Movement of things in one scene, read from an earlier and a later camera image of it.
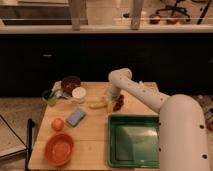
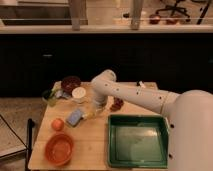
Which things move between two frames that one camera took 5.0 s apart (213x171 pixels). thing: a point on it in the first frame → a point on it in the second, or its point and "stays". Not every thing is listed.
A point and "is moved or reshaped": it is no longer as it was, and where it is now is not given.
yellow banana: x=97 y=104 is moved or reshaped
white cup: x=79 y=93 stays
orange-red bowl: x=59 y=149 stays
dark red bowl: x=68 y=83 stays
